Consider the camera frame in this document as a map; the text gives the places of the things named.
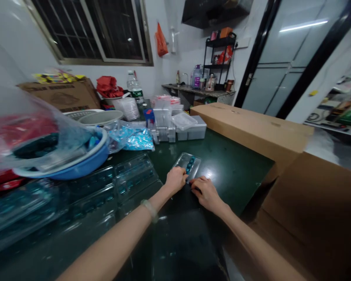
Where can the grey plastic basin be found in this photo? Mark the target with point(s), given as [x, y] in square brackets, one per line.
[101, 117]

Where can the stack of clear plastic cups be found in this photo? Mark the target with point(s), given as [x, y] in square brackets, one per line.
[128, 107]

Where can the bag of blue bead packets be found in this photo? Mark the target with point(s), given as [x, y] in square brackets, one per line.
[134, 139]

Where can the stone counter with sink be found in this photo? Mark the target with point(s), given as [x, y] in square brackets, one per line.
[199, 90]

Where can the glass door with black frame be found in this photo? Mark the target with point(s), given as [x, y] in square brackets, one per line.
[289, 58]

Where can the clear water bottle green label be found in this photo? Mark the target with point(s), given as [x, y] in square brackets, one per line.
[134, 86]

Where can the blue and red small box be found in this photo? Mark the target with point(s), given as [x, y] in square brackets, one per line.
[148, 114]

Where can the person's left fingers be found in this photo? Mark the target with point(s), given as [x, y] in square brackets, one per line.
[183, 172]

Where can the large purple-tinted water jug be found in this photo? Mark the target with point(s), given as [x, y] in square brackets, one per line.
[196, 76]

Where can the person's right hand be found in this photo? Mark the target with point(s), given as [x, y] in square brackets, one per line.
[206, 192]

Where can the orange plastic bag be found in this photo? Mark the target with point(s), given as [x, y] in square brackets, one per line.
[161, 41]

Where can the large clear plastic bag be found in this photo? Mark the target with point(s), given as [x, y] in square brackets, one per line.
[26, 131]

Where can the stack of clear plastic boxes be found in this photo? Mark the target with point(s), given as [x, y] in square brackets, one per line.
[163, 124]

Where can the red plastic bag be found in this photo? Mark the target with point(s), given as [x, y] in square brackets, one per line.
[108, 86]

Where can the person's right fingers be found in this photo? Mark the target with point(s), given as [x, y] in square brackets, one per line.
[197, 183]

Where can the large brown cardboard carton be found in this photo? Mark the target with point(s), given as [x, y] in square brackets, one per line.
[310, 210]

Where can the printed brown cardboard box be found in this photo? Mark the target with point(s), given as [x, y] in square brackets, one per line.
[64, 95]

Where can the grey lidded plastic box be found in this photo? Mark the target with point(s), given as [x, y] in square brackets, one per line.
[191, 127]

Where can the blue plastic basin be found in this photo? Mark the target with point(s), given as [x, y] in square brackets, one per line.
[73, 164]

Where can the cluttered shelf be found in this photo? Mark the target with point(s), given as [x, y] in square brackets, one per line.
[339, 99]

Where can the black range hood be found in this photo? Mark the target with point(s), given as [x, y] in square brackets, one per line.
[216, 13]

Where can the pile of clear blister packs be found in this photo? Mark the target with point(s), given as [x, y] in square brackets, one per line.
[61, 202]

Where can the barred window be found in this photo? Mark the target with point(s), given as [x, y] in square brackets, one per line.
[90, 30]

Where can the clear blister tray with blue beads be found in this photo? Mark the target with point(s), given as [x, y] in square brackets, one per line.
[187, 164]

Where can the long brown cardboard box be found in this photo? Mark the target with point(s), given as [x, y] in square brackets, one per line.
[251, 128]

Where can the person's left hand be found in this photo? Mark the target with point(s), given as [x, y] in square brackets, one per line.
[176, 179]

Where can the yellow striped packets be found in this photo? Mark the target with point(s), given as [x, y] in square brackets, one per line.
[58, 77]

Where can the stack of red-printed clear bags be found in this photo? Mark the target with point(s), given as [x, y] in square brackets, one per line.
[169, 101]

